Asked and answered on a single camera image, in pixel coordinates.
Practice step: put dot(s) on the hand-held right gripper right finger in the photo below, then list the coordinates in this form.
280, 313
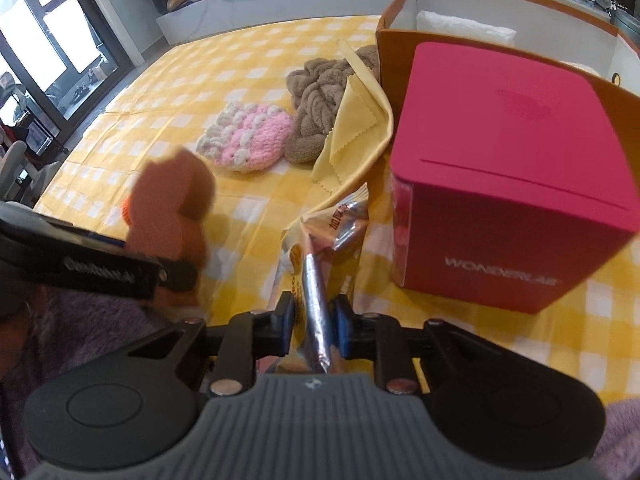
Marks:
341, 325

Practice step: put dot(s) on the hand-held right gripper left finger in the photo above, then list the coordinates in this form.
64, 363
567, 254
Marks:
286, 322

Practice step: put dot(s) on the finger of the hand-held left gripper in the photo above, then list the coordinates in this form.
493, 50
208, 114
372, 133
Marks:
177, 276
110, 241

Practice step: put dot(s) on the orange knitted toy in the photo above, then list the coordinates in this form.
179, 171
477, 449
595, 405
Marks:
170, 200

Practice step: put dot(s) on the orange silver snack packet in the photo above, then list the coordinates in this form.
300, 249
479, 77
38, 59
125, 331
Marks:
320, 240

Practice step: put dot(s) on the pink white knitted item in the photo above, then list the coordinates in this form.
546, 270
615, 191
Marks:
250, 135

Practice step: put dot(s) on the yellow cloth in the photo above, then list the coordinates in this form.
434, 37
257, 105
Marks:
350, 130

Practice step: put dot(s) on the brown knitted item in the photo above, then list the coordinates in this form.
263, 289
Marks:
320, 85

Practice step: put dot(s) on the orange cardboard box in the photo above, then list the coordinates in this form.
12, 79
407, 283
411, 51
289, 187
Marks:
395, 60

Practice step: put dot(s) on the white soft pouch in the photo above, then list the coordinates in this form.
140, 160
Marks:
465, 25

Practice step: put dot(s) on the person's purple fleece clothing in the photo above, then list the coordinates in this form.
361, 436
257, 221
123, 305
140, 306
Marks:
100, 320

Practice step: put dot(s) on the yellow checked mat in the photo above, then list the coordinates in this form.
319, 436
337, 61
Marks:
175, 90

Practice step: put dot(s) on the red square box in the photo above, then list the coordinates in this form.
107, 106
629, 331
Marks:
500, 185

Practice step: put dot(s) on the dark framed glass door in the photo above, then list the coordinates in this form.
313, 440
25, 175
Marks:
55, 35

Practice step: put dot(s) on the white marble television console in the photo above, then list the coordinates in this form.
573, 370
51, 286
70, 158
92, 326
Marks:
225, 15

